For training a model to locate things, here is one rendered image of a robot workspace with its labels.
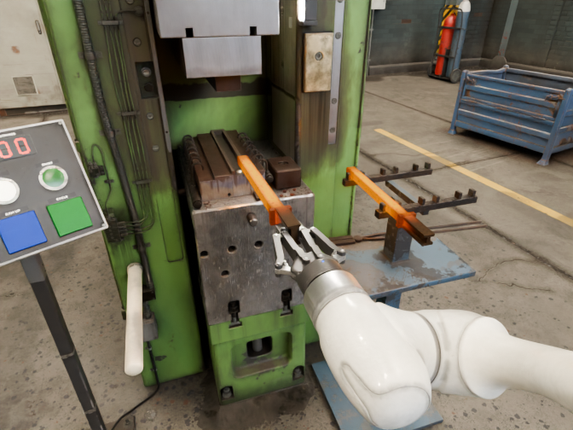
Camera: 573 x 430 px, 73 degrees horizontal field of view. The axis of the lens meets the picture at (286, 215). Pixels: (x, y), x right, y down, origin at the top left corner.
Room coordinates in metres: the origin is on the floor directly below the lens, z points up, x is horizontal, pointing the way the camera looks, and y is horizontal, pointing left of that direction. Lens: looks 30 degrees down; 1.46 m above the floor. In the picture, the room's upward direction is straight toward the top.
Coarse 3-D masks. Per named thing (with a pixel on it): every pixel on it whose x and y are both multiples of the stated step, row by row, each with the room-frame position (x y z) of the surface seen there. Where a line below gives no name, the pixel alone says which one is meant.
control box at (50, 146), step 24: (0, 144) 0.81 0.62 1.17; (48, 144) 0.86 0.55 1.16; (72, 144) 0.89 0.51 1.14; (0, 168) 0.78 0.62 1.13; (24, 168) 0.81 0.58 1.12; (48, 168) 0.83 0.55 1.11; (72, 168) 0.86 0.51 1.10; (24, 192) 0.77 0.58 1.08; (48, 192) 0.80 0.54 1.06; (72, 192) 0.83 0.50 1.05; (0, 216) 0.72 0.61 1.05; (48, 216) 0.77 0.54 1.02; (96, 216) 0.82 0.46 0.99; (0, 240) 0.69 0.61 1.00; (48, 240) 0.73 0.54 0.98; (72, 240) 0.76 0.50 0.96; (0, 264) 0.66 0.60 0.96
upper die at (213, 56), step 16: (176, 48) 1.28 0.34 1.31; (192, 48) 1.04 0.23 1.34; (208, 48) 1.06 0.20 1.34; (224, 48) 1.07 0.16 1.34; (240, 48) 1.08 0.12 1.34; (256, 48) 1.10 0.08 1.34; (192, 64) 1.04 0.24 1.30; (208, 64) 1.06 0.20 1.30; (224, 64) 1.07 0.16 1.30; (240, 64) 1.08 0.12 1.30; (256, 64) 1.10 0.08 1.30
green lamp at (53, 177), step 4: (52, 168) 0.83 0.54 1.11; (44, 172) 0.82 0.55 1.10; (48, 172) 0.82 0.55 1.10; (52, 172) 0.83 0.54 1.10; (56, 172) 0.83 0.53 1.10; (60, 172) 0.84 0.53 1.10; (44, 176) 0.81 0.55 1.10; (48, 176) 0.82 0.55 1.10; (52, 176) 0.82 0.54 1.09; (56, 176) 0.83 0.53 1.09; (60, 176) 0.83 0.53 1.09; (44, 180) 0.81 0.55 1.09; (48, 180) 0.81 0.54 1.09; (52, 180) 0.82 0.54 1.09; (56, 180) 0.82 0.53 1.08; (60, 180) 0.82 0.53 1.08; (48, 184) 0.81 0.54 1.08; (52, 184) 0.81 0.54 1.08; (56, 184) 0.82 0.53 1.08; (60, 184) 0.82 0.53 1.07
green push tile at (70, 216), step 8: (64, 200) 0.80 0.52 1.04; (72, 200) 0.81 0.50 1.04; (80, 200) 0.82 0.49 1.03; (48, 208) 0.77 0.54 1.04; (56, 208) 0.78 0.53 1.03; (64, 208) 0.79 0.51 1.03; (72, 208) 0.80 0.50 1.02; (80, 208) 0.81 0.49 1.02; (56, 216) 0.77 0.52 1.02; (64, 216) 0.78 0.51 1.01; (72, 216) 0.79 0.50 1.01; (80, 216) 0.79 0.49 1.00; (88, 216) 0.80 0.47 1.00; (56, 224) 0.76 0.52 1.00; (64, 224) 0.77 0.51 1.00; (72, 224) 0.77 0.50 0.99; (80, 224) 0.78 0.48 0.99; (88, 224) 0.79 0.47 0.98; (64, 232) 0.76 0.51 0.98; (72, 232) 0.77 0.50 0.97
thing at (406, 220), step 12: (348, 168) 1.14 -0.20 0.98; (360, 180) 1.06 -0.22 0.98; (372, 192) 0.98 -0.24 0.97; (384, 192) 0.97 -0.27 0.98; (396, 204) 0.90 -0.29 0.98; (396, 216) 0.85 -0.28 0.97; (408, 216) 0.83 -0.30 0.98; (408, 228) 0.81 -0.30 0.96; (420, 228) 0.77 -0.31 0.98; (420, 240) 0.76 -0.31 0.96
